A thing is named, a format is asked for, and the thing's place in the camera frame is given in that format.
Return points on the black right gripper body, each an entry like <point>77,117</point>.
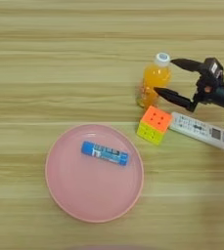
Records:
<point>219,94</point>

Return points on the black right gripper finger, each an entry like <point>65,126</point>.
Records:
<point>188,64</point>
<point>175,97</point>

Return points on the orange juice bottle white cap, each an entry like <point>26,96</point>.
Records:
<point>156,78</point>

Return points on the orange yellow puzzle cube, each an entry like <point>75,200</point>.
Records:
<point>156,122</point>

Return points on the white remote control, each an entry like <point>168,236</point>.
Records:
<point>198,128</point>

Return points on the blue glue stick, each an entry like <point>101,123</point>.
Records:
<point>105,153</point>

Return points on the small black box white label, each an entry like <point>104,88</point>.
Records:
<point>213,67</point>

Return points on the pink round plate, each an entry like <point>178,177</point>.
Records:
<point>94,192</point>

